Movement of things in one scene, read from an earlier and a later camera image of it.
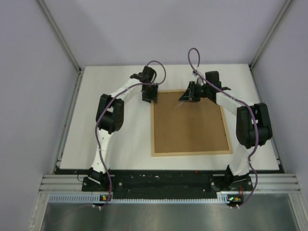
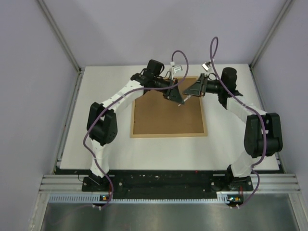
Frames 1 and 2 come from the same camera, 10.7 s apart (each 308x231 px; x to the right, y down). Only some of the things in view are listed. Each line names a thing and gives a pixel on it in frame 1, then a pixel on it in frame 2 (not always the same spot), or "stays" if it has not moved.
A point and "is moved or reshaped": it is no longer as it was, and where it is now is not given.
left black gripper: x=153 y=96 → x=173 y=94
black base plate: x=167 y=185 stays
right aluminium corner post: x=262 y=45 stays
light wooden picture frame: x=180 y=128 is moved or reshaped
